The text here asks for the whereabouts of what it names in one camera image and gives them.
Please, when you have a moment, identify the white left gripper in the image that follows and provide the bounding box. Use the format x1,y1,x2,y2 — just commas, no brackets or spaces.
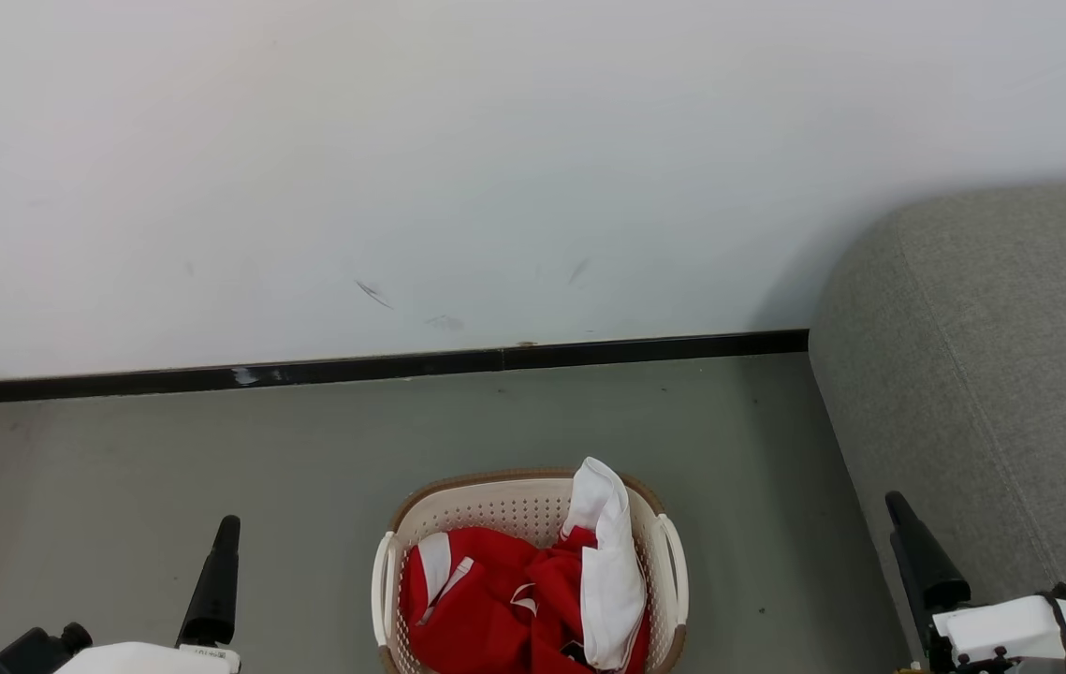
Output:
55,515,241,674

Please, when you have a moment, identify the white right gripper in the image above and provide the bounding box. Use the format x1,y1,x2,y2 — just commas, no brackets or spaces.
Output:
885,491,1066,674

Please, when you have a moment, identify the black skirting board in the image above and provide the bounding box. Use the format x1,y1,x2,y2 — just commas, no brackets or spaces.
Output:
0,329,810,408

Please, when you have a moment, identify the cream perforated laundry basket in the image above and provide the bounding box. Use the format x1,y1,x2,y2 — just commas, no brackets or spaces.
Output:
371,468,690,674

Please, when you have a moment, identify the grey fabric sofa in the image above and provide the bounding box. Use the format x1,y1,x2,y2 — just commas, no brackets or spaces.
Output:
809,178,1066,674

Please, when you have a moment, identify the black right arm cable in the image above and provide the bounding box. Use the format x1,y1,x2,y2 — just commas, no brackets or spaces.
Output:
1041,593,1066,674

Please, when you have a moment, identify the red and white garment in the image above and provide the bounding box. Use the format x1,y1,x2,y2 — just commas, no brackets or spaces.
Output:
399,526,653,674

